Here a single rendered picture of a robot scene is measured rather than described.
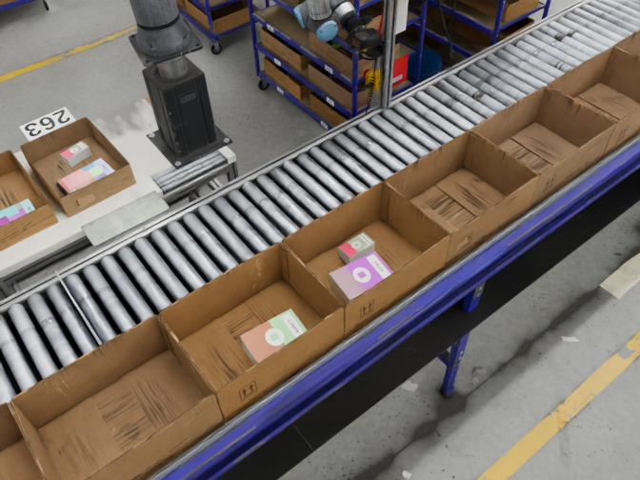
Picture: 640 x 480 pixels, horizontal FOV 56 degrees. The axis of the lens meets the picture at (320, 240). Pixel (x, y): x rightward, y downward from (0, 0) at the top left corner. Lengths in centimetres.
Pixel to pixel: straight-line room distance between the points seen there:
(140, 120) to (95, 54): 207
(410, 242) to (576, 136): 78
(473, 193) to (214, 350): 101
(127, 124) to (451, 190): 141
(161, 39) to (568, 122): 146
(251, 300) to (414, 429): 105
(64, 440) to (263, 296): 64
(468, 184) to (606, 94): 79
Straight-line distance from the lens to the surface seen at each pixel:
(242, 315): 179
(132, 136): 268
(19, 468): 175
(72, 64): 475
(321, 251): 190
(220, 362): 172
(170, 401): 169
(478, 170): 218
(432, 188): 213
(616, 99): 270
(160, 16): 222
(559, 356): 288
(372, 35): 250
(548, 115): 244
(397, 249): 192
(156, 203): 235
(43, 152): 269
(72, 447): 172
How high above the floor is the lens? 236
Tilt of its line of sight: 49 degrees down
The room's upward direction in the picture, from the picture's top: 2 degrees counter-clockwise
